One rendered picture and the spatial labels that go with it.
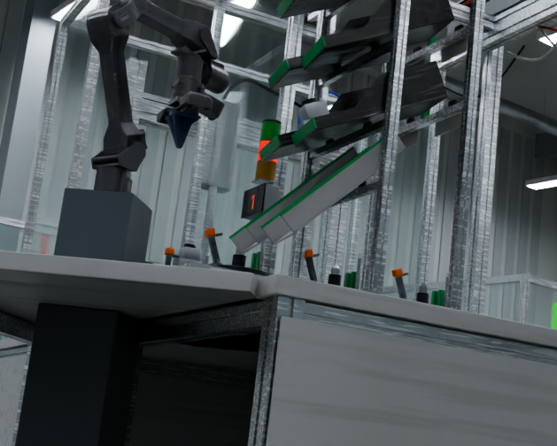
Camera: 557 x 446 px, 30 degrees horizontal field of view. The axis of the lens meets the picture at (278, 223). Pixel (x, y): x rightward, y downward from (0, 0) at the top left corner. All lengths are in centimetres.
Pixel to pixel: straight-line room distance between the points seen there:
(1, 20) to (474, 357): 980
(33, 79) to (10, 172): 91
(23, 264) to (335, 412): 53
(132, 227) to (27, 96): 798
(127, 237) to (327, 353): 60
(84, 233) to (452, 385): 78
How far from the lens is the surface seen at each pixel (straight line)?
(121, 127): 214
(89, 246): 205
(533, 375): 180
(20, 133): 991
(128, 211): 204
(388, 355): 163
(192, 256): 266
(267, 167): 261
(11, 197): 978
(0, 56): 1111
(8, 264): 168
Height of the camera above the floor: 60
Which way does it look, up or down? 13 degrees up
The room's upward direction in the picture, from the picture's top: 7 degrees clockwise
